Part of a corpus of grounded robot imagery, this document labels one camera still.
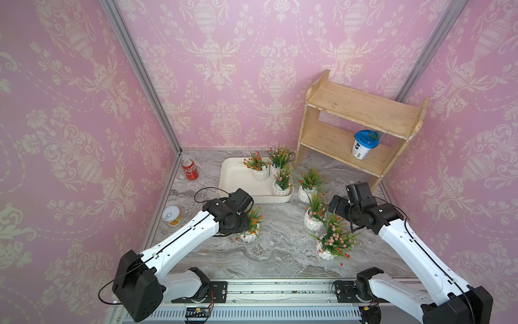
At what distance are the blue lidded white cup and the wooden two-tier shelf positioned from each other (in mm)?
29

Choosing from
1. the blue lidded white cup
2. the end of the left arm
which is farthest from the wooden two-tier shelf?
the end of the left arm

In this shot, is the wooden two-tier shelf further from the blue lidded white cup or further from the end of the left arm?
the end of the left arm

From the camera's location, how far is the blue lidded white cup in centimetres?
83

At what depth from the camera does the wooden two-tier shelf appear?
28.5 inches
